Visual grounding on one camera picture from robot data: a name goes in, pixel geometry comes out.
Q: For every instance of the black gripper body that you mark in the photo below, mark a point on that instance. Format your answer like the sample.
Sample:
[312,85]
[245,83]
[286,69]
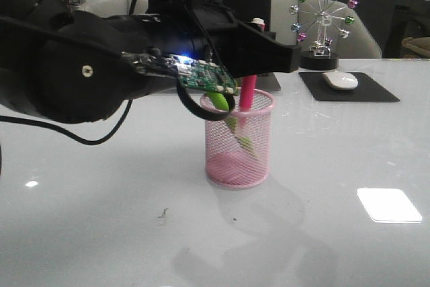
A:
[201,21]

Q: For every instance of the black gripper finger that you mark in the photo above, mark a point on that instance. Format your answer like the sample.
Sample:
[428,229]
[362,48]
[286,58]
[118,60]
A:
[256,53]
[268,35]

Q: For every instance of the pink highlighter pen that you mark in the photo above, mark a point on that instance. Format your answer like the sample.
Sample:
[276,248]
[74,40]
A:
[248,83]

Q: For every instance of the green highlighter pen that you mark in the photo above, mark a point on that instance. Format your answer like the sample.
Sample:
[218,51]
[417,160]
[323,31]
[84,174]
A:
[220,103]

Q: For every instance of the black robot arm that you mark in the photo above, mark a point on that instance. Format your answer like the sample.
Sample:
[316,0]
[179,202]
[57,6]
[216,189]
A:
[72,66]

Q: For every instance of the pink mesh pen holder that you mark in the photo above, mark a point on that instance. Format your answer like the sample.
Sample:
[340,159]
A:
[237,148]

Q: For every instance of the dark grey laptop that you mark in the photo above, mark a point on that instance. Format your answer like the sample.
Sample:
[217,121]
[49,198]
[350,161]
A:
[223,31]

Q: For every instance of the right grey armchair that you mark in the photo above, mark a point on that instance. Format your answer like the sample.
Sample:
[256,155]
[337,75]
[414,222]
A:
[359,44]

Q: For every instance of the grey armchair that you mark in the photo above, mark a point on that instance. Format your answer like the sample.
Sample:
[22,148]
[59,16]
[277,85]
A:
[106,8]
[359,44]

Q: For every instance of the green circuit board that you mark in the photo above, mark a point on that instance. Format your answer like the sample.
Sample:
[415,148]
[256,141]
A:
[202,75]

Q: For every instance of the ferris wheel desk ornament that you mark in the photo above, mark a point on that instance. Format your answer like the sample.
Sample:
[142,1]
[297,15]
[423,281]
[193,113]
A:
[315,19]

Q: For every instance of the white computer mouse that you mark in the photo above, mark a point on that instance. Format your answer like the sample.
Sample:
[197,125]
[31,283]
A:
[340,80]

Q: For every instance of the left grey armchair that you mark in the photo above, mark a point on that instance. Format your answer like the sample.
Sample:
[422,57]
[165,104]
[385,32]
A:
[106,8]

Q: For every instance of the black mouse pad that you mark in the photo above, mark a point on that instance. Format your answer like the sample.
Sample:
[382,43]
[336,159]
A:
[367,90]

